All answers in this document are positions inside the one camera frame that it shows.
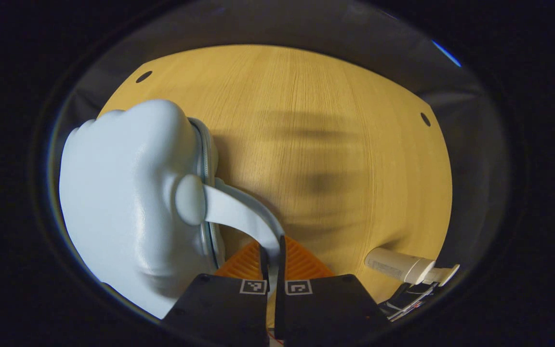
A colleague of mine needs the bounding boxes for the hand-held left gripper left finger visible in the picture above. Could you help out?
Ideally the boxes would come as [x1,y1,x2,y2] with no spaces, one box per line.
[162,241,269,347]

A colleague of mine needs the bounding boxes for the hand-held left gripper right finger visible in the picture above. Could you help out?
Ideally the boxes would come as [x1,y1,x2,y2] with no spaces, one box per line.
[274,235,390,346]

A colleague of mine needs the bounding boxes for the white pump bottle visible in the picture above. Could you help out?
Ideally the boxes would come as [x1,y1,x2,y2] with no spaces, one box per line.
[364,247,460,286]

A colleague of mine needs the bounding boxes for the light blue suitcase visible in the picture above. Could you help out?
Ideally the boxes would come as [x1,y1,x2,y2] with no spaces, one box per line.
[58,99,285,320]

